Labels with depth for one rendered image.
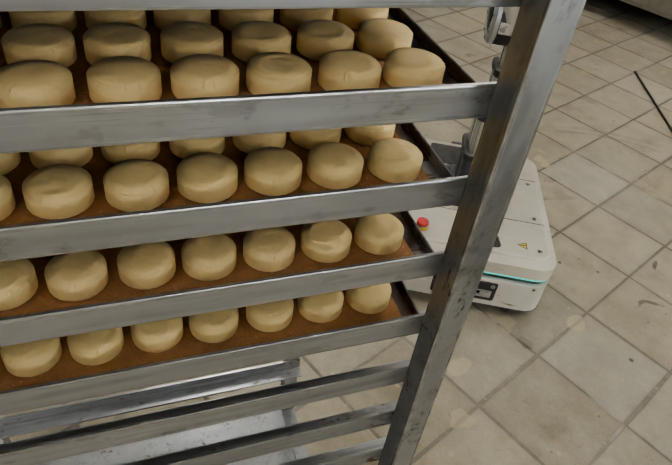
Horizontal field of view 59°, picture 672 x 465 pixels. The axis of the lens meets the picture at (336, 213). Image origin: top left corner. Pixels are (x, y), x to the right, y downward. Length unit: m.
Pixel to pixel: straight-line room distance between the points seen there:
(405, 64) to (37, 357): 0.42
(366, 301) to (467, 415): 1.18
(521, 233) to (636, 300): 0.56
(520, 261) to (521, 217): 0.21
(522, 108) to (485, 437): 1.39
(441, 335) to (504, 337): 1.40
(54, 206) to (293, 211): 0.18
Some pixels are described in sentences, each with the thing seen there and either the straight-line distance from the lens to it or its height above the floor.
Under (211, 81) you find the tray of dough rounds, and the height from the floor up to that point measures 1.24.
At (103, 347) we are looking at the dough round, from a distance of 0.61.
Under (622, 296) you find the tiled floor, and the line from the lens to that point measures 2.37.
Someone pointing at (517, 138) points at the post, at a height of 1.21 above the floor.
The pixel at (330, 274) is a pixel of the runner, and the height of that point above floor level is 1.06.
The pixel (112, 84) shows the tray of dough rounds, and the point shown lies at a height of 1.24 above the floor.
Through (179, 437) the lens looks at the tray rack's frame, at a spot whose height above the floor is 0.15.
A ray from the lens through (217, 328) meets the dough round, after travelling 0.61.
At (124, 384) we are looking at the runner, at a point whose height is 0.96.
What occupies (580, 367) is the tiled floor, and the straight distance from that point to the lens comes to 2.05.
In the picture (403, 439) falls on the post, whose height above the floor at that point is 0.78.
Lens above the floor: 1.44
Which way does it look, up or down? 39 degrees down
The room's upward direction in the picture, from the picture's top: 8 degrees clockwise
